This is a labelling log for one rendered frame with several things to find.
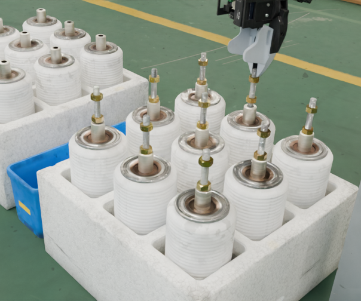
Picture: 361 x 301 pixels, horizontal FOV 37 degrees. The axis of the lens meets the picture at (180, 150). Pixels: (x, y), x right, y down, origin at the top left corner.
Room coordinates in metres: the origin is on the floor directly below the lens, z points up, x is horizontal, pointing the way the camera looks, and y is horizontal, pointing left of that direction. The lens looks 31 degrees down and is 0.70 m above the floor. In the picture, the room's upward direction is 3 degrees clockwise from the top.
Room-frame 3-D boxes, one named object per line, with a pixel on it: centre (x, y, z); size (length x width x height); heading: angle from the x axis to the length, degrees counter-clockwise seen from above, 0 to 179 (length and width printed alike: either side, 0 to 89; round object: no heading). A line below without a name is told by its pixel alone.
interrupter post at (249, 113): (0.84, -0.12, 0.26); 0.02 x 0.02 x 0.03
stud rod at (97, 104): (0.76, 0.13, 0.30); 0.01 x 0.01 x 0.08
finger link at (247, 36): (0.85, -0.09, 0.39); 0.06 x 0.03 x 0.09; 122
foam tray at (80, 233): (0.76, -0.03, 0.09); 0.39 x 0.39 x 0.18; 45
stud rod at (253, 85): (0.84, -0.12, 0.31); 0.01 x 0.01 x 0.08
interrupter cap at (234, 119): (0.84, -0.12, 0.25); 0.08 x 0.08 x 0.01
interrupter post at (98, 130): (0.76, 0.13, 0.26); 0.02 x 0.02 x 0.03
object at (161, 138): (0.84, 0.05, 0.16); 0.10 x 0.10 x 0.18
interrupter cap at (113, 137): (0.76, 0.13, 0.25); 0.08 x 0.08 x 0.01
